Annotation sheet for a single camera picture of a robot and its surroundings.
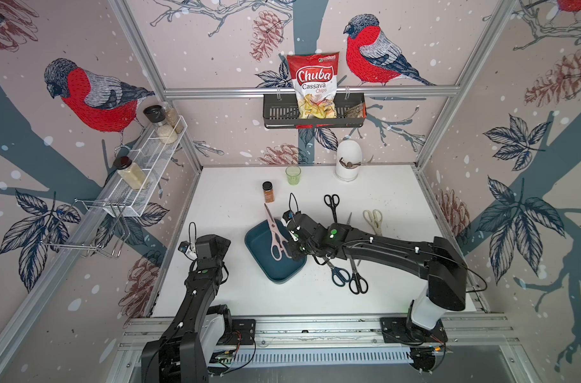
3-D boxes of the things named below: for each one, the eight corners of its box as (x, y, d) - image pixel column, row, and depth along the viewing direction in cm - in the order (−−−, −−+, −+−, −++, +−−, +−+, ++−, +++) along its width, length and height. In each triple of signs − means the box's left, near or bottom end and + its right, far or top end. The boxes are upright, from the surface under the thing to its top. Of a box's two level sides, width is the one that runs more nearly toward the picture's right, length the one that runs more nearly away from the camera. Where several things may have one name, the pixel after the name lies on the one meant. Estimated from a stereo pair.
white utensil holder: (336, 183, 117) (340, 159, 105) (333, 164, 126) (337, 140, 113) (357, 183, 117) (364, 159, 105) (353, 164, 126) (359, 140, 113)
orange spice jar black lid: (265, 203, 108) (263, 190, 101) (263, 194, 111) (261, 181, 104) (275, 201, 109) (273, 188, 101) (272, 192, 112) (271, 179, 104)
